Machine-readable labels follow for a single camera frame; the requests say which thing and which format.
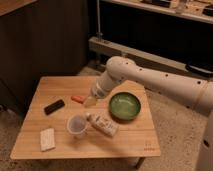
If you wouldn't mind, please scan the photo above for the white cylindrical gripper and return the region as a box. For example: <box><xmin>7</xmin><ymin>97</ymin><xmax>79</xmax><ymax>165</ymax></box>
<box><xmin>83</xmin><ymin>83</ymin><xmax>106</xmax><ymax>107</ymax></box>

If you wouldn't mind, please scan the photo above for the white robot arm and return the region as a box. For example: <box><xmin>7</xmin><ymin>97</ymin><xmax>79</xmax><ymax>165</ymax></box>
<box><xmin>87</xmin><ymin>56</ymin><xmax>213</xmax><ymax>171</ymax></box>

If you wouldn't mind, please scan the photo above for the green ceramic bowl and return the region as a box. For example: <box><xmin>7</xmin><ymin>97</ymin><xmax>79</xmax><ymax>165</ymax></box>
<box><xmin>108</xmin><ymin>92</ymin><xmax>141</xmax><ymax>121</ymax></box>

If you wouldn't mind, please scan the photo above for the white labelled bottle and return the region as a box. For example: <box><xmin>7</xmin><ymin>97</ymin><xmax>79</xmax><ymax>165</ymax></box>
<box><xmin>86</xmin><ymin>113</ymin><xmax>118</xmax><ymax>137</ymax></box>

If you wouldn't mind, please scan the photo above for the black rectangular block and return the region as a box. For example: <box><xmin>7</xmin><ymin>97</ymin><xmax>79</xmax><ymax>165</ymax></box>
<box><xmin>44</xmin><ymin>99</ymin><xmax>65</xmax><ymax>115</ymax></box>

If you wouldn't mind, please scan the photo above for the low wooden table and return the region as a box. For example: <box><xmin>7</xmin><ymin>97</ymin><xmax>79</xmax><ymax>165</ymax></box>
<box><xmin>10</xmin><ymin>76</ymin><xmax>161</xmax><ymax>160</ymax></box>

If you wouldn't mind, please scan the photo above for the grey metal shelf beam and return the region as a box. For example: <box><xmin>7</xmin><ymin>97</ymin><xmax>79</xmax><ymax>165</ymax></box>
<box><xmin>89</xmin><ymin>37</ymin><xmax>213</xmax><ymax>91</ymax></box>

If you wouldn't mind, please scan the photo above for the metal vertical pole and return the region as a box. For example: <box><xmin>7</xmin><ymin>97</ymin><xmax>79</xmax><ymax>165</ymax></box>
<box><xmin>96</xmin><ymin>0</ymin><xmax>102</xmax><ymax>41</ymax></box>

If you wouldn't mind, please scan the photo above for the dark wooden cabinet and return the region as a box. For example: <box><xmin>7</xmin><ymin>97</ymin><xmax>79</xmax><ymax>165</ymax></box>
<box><xmin>0</xmin><ymin>0</ymin><xmax>88</xmax><ymax>115</ymax></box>

